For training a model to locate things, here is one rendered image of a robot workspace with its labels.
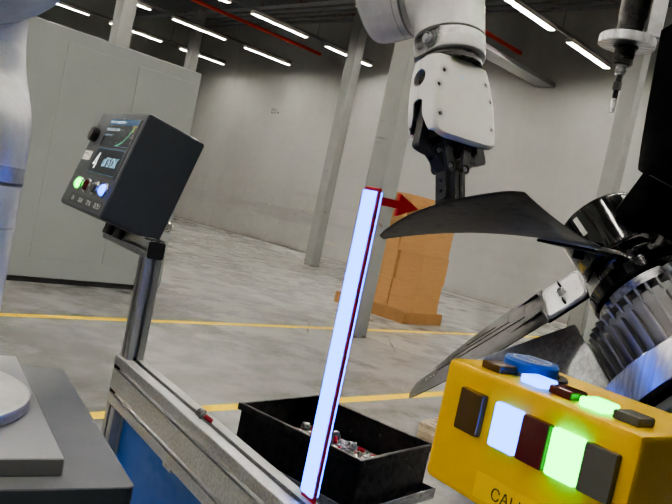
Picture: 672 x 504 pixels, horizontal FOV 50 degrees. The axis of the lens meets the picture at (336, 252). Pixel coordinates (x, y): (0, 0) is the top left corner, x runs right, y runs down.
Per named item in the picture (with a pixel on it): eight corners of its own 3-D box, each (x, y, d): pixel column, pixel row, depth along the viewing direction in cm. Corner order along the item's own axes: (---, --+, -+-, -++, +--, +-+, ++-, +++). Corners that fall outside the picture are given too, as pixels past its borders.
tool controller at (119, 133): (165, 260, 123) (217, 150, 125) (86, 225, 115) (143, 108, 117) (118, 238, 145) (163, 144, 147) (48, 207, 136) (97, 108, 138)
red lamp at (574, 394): (587, 401, 47) (589, 392, 47) (569, 401, 46) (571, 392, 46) (564, 393, 49) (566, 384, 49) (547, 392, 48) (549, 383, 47)
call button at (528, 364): (567, 389, 53) (572, 366, 53) (531, 387, 51) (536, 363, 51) (525, 373, 56) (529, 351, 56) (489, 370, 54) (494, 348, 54)
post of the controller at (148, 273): (143, 361, 118) (167, 242, 117) (125, 360, 116) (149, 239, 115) (137, 355, 121) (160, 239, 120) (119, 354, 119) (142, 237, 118)
